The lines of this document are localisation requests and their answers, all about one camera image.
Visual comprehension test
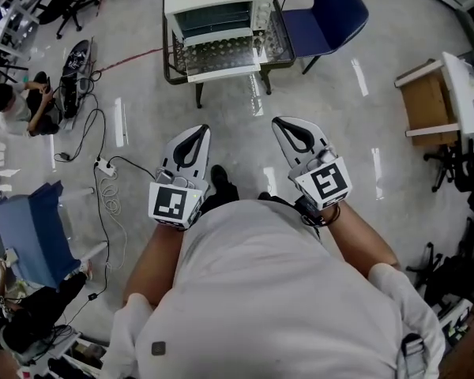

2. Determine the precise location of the pile of black chairs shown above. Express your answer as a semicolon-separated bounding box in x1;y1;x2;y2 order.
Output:
405;195;474;315

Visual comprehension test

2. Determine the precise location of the black floor machine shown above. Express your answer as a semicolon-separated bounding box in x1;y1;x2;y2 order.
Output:
58;39;92;120

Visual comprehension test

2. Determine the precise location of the wooden shelf box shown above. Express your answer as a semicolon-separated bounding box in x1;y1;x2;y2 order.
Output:
393;58;464;148

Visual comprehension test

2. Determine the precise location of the cluttered white workbench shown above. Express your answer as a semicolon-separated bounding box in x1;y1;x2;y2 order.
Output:
0;0;41;79

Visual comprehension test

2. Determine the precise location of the blue plastic chair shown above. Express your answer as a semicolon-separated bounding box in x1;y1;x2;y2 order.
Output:
280;0;371;75

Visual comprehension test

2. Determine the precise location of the grey backpack strap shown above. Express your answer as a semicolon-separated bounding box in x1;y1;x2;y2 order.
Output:
396;332;428;379

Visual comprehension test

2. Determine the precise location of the white desk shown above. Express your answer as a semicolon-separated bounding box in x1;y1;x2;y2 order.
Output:
441;51;474;135

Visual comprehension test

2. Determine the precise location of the black power cable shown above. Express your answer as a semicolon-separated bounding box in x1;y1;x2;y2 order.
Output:
53;69;157;331

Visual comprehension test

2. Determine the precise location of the white power strip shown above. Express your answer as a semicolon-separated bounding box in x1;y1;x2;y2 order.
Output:
93;155;119;179

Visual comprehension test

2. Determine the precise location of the blue fabric chair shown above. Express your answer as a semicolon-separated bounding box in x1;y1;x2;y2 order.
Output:
0;180;110;293

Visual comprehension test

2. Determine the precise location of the black chair base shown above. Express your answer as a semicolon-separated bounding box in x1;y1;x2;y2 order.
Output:
423;137;474;193

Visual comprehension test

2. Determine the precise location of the person's right leg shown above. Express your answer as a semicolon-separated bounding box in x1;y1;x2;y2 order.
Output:
257;190;301;210

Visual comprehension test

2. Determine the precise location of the person's right forearm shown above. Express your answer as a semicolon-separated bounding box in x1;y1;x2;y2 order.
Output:
324;201;401;280

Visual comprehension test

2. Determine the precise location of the person's left forearm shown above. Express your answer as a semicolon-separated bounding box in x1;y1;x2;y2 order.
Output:
122;218;195;308

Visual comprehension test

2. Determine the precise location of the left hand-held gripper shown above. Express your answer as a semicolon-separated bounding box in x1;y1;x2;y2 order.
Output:
147;124;213;232

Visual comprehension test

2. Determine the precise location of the dark metal glass-top table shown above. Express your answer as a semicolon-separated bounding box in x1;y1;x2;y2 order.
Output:
161;0;298;109

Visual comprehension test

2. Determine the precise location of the white coiled cable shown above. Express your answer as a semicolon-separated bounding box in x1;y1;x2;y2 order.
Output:
97;171;129;272

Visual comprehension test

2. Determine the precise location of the glass toaster oven door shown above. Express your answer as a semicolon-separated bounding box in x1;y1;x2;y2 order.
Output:
171;32;269;84

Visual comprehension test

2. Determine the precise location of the person's white shirt torso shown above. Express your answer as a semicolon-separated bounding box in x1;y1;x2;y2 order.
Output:
100;198;446;379

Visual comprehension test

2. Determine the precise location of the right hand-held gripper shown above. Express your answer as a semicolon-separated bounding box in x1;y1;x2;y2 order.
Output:
271;115;354;217

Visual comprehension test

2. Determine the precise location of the person's left leg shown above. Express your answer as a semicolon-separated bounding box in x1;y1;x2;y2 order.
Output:
200;164;241;216

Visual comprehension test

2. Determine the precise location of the person's leg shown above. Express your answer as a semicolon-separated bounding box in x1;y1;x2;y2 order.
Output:
257;190;301;210
200;164;241;216

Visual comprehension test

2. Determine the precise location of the black wrist strap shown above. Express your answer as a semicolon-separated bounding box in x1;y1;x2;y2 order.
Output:
295;197;341;228

